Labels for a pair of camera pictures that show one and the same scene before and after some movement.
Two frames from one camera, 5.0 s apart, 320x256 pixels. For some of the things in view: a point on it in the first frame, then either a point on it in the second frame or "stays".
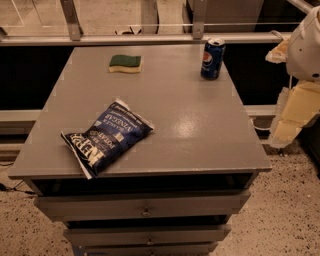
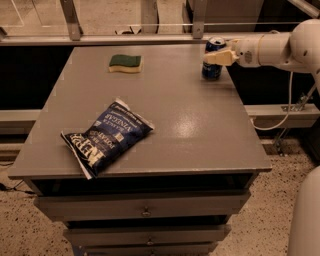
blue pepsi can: (212, 58) stays
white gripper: (305, 50) → (247, 53)
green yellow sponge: (125, 63) stays
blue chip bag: (111, 136) stays
